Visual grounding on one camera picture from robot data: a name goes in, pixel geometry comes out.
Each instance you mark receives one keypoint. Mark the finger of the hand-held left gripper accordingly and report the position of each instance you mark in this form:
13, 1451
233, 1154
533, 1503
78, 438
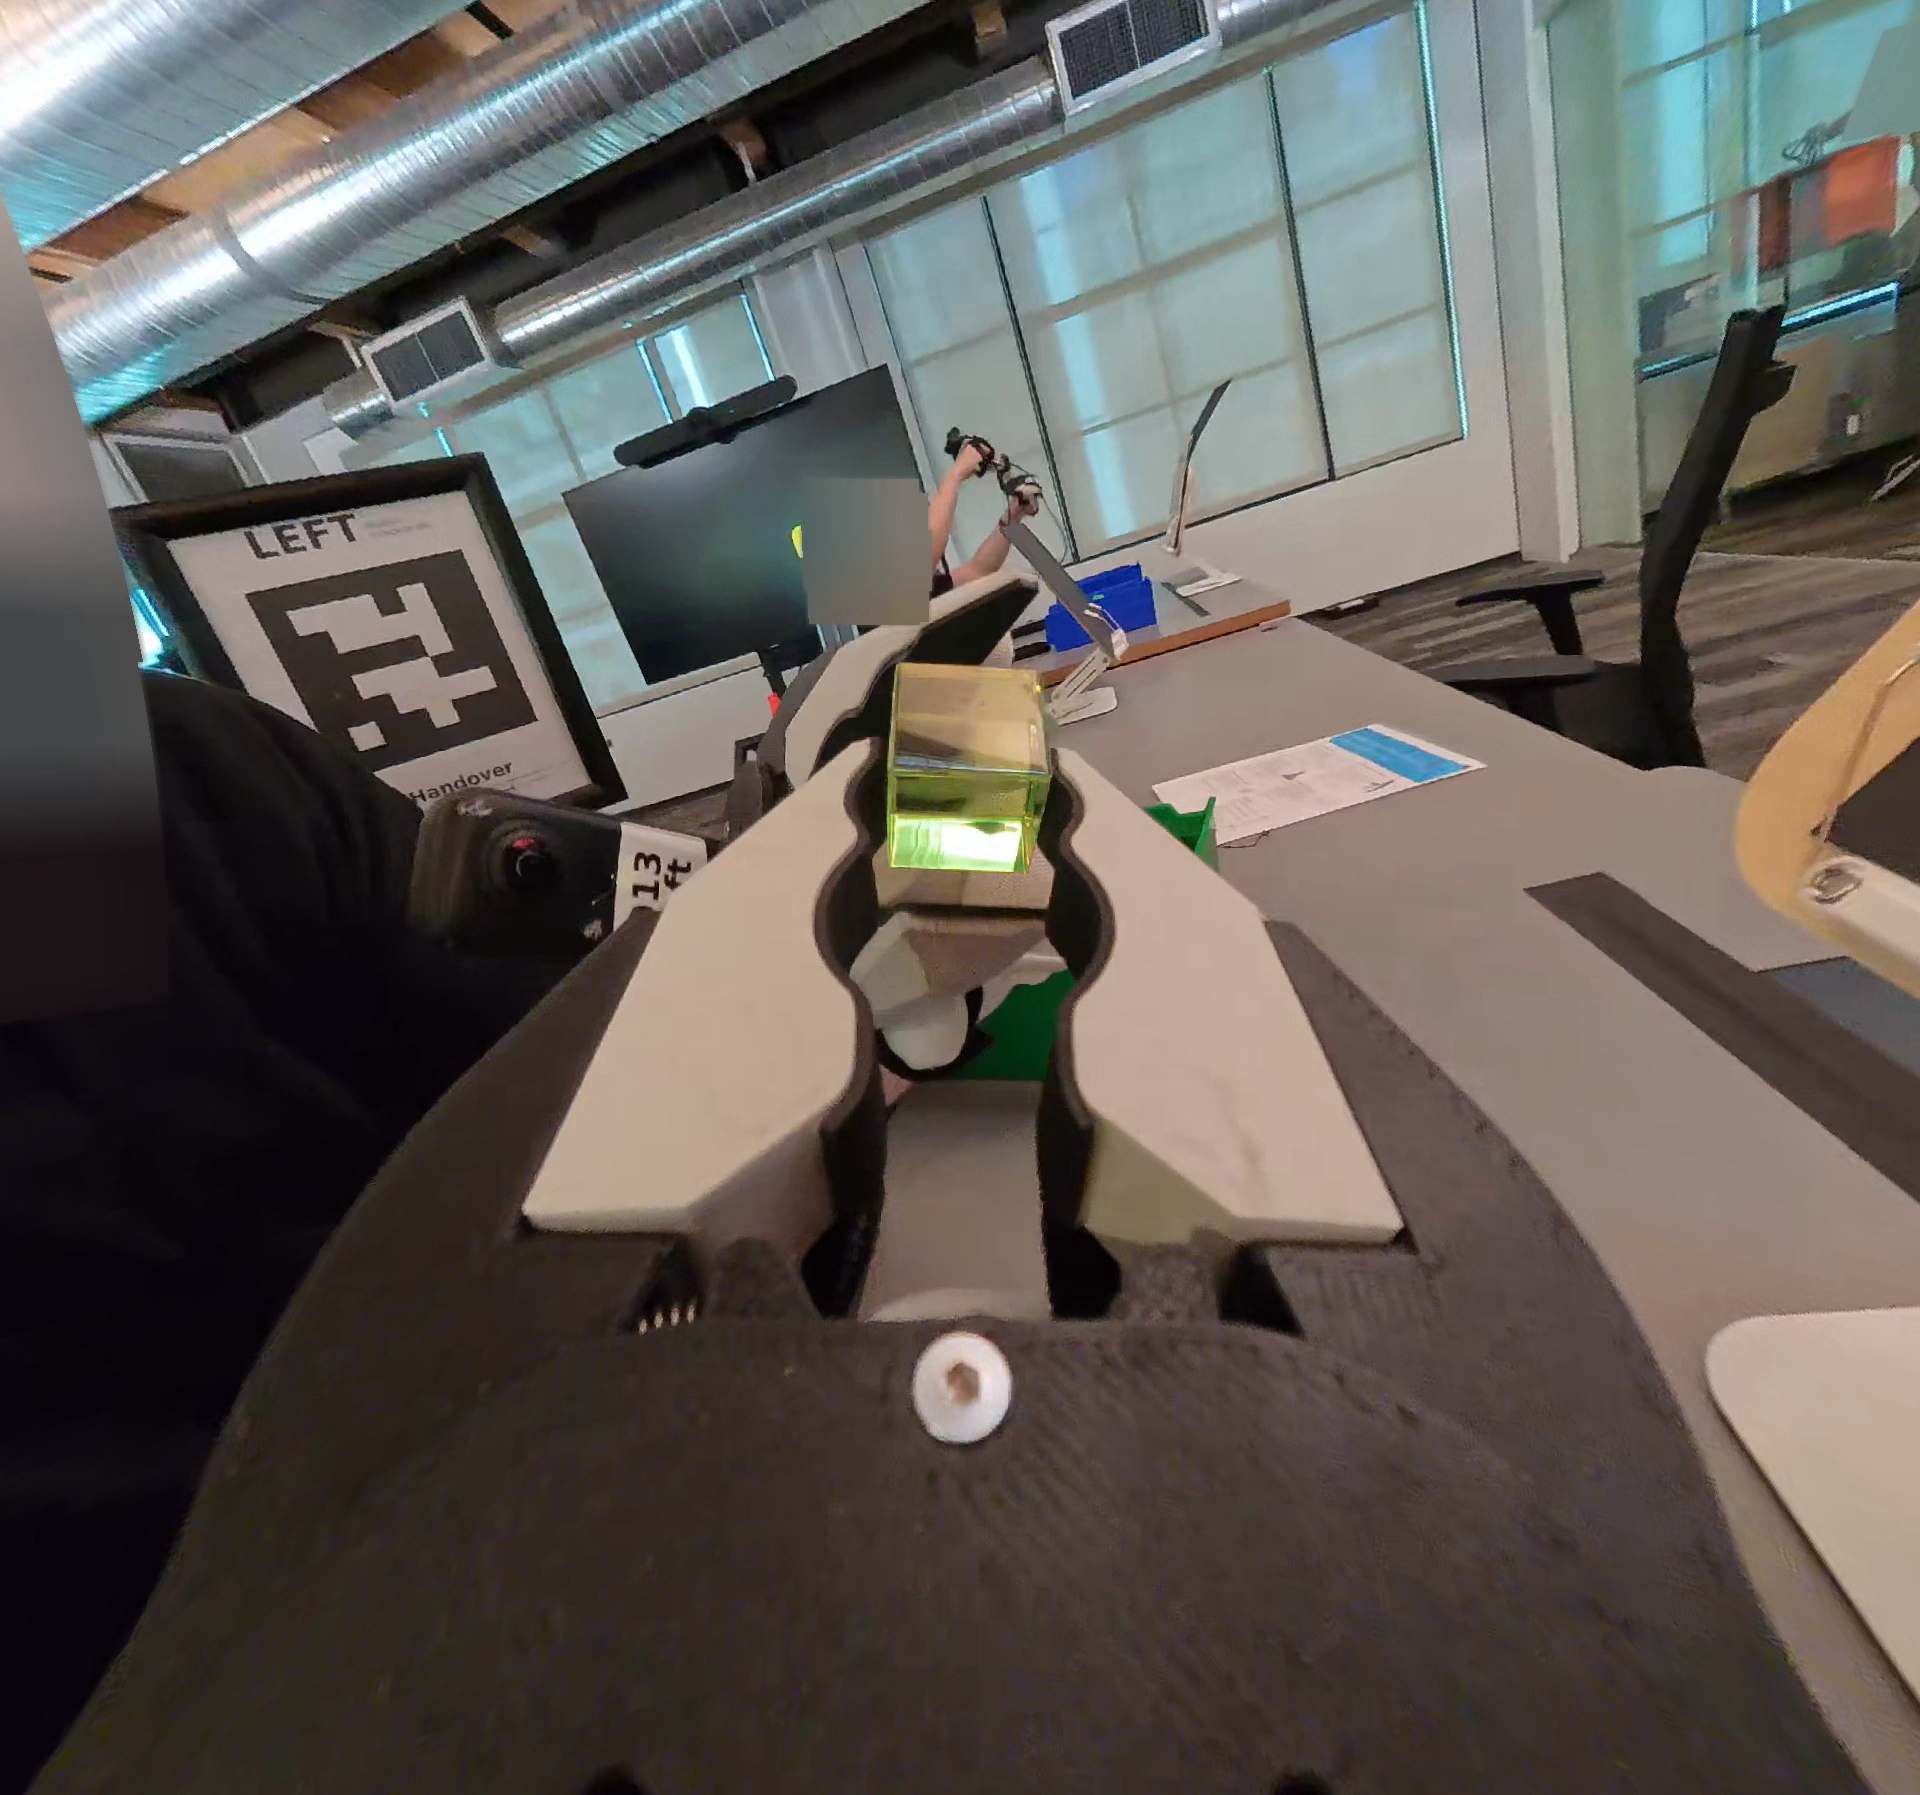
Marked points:
914, 966
841, 701

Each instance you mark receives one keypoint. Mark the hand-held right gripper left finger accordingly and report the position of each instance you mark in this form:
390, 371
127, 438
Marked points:
704, 1046

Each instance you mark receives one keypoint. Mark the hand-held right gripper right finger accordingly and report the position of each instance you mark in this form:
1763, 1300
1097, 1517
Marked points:
1214, 1063

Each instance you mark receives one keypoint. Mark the green plastic bin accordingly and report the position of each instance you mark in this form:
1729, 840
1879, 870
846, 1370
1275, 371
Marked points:
1020, 1039

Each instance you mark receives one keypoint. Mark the translucent acrylic cube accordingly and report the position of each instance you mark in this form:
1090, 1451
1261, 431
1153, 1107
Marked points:
963, 773

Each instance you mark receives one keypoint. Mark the person's left forearm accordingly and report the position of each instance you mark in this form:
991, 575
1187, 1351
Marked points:
304, 923

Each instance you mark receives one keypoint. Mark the large black television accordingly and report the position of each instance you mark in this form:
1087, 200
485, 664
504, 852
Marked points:
689, 563

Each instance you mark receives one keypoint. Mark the tilted board on white stand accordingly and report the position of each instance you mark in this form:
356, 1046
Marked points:
1068, 599
1199, 476

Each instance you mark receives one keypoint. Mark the printed paper sheet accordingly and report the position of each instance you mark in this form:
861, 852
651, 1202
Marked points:
1304, 784

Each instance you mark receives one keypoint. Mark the blue plastic bin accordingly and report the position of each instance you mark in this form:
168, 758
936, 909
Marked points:
1119, 606

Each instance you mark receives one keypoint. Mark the black webcam bar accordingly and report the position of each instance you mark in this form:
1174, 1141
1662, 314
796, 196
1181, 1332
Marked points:
704, 419

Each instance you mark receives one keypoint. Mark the wooden topped desk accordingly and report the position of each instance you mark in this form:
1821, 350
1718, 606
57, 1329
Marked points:
1234, 613

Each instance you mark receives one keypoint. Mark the white air vent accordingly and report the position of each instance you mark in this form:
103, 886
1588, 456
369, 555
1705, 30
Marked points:
1137, 30
430, 354

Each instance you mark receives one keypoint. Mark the black office chair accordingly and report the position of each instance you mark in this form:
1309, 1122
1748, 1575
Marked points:
1680, 553

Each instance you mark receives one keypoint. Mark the white board stand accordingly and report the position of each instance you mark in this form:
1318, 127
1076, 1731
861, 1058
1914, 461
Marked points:
1846, 1451

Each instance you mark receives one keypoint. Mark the orange 3D printer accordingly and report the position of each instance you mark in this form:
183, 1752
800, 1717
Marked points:
1855, 200

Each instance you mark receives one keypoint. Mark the spiral silver duct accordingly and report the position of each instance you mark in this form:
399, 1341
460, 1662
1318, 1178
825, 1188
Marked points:
841, 200
304, 7
451, 180

